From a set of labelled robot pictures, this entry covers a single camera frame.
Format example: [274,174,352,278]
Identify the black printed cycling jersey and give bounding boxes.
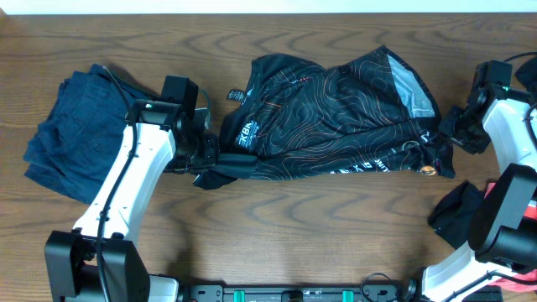
[195,47,456,190]

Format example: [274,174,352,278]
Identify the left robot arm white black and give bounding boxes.
[44,98,217,301]

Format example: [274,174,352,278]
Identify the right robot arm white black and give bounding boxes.
[408,87,536,301]

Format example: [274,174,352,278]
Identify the black garment at right edge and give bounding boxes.
[515,57,537,94]

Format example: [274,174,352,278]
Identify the black garment in pile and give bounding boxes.
[427,181,485,249]

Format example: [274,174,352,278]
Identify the red garment in pile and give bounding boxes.
[484,182,537,294]

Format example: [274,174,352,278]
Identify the folded navy blue shirt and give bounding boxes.
[23,64,157,204]

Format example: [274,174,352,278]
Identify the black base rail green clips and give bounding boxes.
[175,277,420,302]

